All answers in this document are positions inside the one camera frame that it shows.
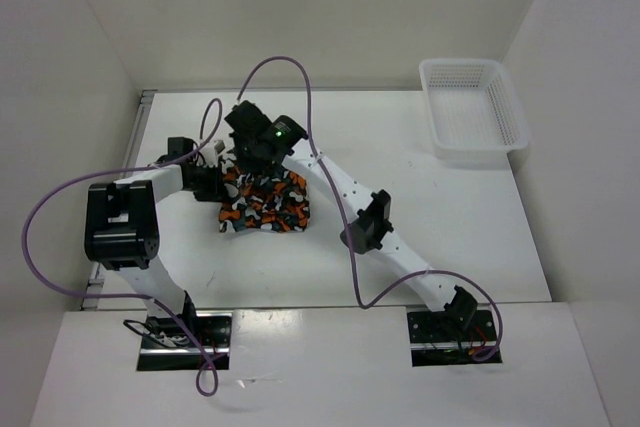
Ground purple cable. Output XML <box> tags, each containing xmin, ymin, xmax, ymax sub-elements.
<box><xmin>21</xmin><ymin>98</ymin><xmax>233</xmax><ymax>397</ymax></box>
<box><xmin>236</xmin><ymin>55</ymin><xmax>503</xmax><ymax>364</ymax></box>

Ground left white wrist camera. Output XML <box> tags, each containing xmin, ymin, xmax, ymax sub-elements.
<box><xmin>200</xmin><ymin>139</ymin><xmax>226</xmax><ymax>166</ymax></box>

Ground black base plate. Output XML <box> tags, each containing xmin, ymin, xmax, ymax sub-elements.
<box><xmin>123</xmin><ymin>310</ymin><xmax>233</xmax><ymax>372</ymax></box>
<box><xmin>406</xmin><ymin>309</ymin><xmax>497</xmax><ymax>367</ymax></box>

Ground orange camouflage shorts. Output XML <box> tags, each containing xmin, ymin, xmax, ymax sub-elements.
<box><xmin>218</xmin><ymin>150</ymin><xmax>311</xmax><ymax>233</ymax></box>

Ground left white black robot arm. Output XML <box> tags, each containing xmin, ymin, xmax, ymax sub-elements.
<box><xmin>84</xmin><ymin>137</ymin><xmax>229</xmax><ymax>347</ymax></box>

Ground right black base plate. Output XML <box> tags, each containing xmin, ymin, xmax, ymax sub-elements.
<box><xmin>406</xmin><ymin>309</ymin><xmax>497</xmax><ymax>367</ymax></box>

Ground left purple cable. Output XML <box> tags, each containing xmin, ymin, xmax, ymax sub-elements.
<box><xmin>21</xmin><ymin>98</ymin><xmax>233</xmax><ymax>397</ymax></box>

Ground white plastic basket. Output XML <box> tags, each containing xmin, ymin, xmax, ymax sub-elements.
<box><xmin>419</xmin><ymin>58</ymin><xmax>531</xmax><ymax>163</ymax></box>

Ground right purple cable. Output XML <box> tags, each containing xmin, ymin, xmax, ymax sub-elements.
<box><xmin>236</xmin><ymin>55</ymin><xmax>503</xmax><ymax>364</ymax></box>

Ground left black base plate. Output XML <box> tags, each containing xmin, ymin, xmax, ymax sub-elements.
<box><xmin>123</xmin><ymin>310</ymin><xmax>233</xmax><ymax>372</ymax></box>

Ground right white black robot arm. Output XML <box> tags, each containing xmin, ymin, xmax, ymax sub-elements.
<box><xmin>225</xmin><ymin>101</ymin><xmax>478</xmax><ymax>340</ymax></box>

